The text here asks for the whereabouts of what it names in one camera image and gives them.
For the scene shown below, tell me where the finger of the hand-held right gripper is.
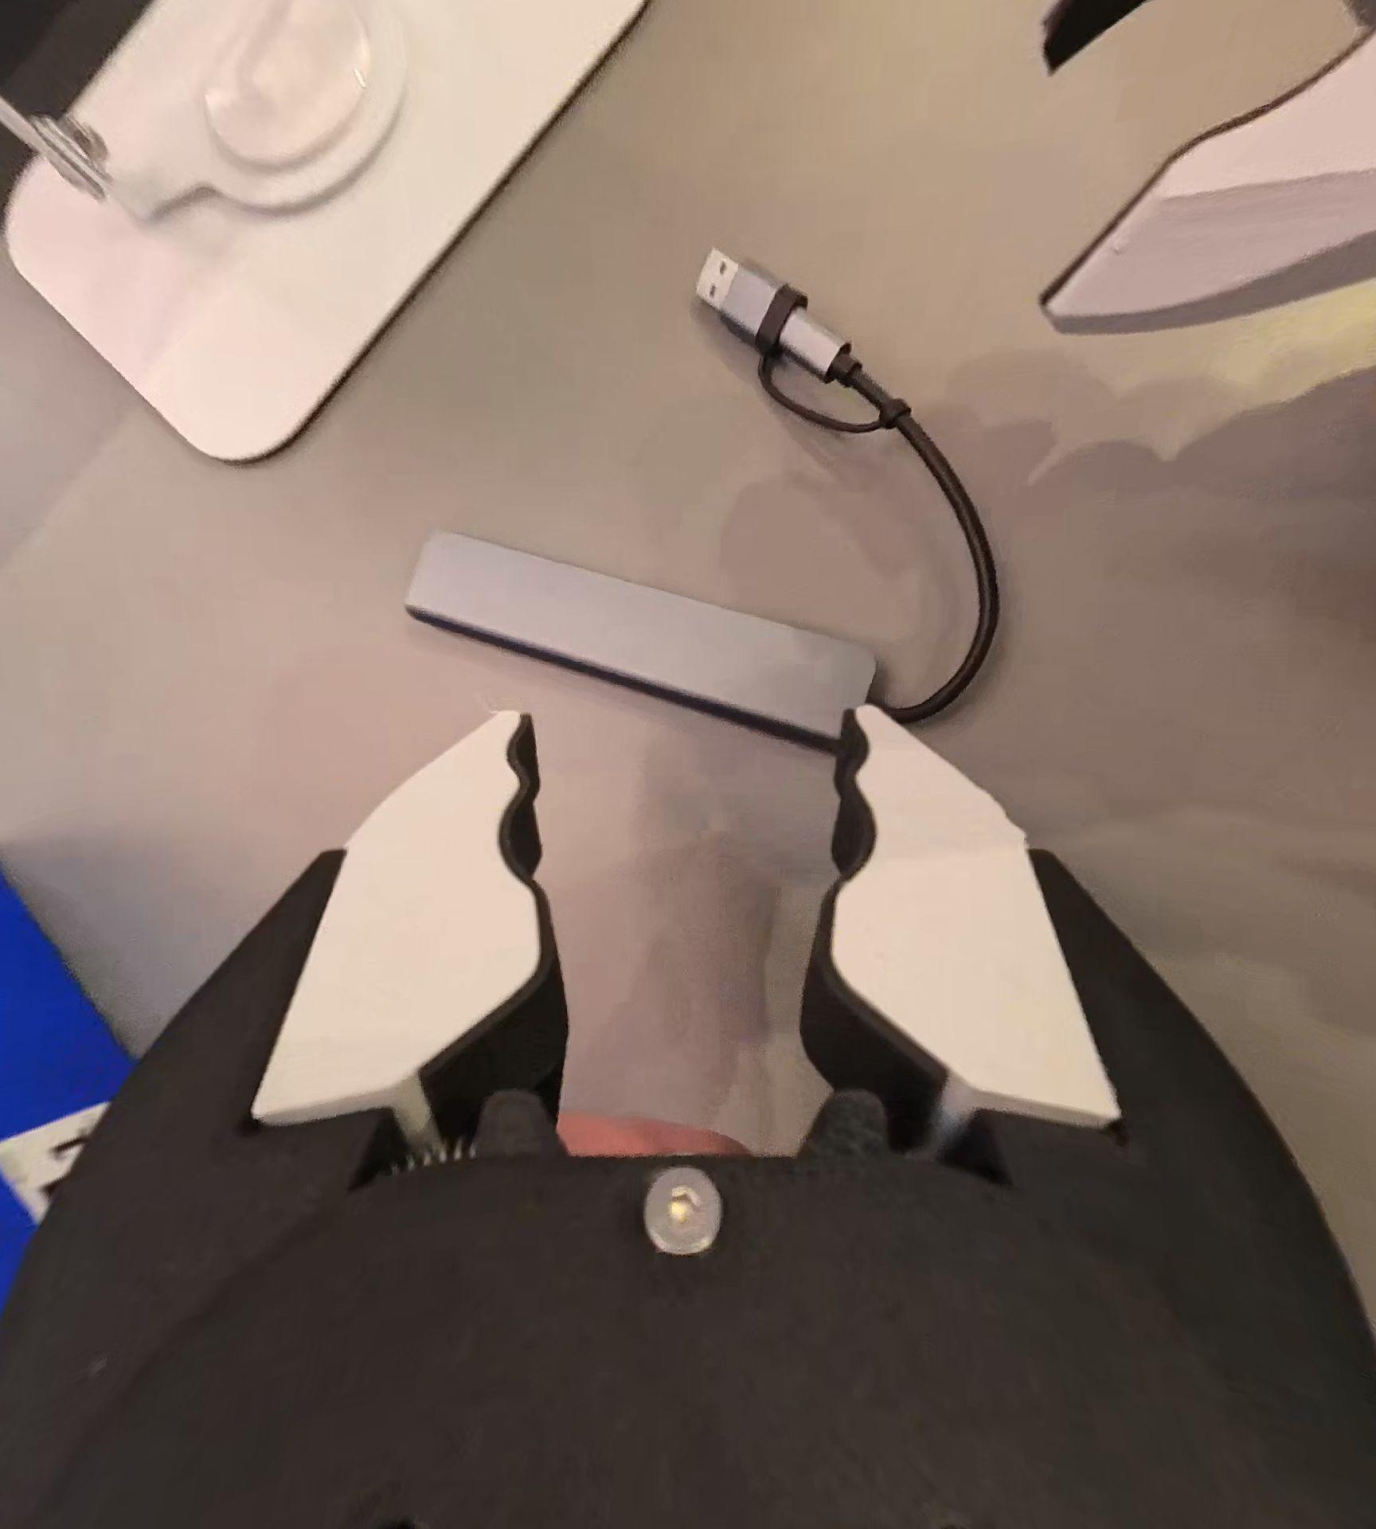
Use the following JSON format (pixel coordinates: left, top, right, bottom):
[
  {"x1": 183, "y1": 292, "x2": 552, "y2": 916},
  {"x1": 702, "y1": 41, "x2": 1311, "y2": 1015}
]
[
  {"x1": 1041, "y1": 0, "x2": 1365, "y2": 76},
  {"x1": 1041, "y1": 0, "x2": 1376, "y2": 334}
]

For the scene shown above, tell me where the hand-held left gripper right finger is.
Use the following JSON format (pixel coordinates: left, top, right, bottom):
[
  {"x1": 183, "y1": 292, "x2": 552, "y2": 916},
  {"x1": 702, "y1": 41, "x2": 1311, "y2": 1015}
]
[{"x1": 798, "y1": 706, "x2": 1124, "y2": 1130}]

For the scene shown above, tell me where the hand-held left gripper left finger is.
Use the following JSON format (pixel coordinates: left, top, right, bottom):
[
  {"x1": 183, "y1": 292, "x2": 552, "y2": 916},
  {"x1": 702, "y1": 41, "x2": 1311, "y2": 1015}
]
[{"x1": 249, "y1": 710, "x2": 573, "y2": 1136}]

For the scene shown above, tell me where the instruction sheet on wooden stand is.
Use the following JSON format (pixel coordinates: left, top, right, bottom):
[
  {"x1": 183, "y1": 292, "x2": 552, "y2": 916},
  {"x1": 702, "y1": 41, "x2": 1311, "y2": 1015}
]
[{"x1": 4, "y1": 0, "x2": 652, "y2": 463}]

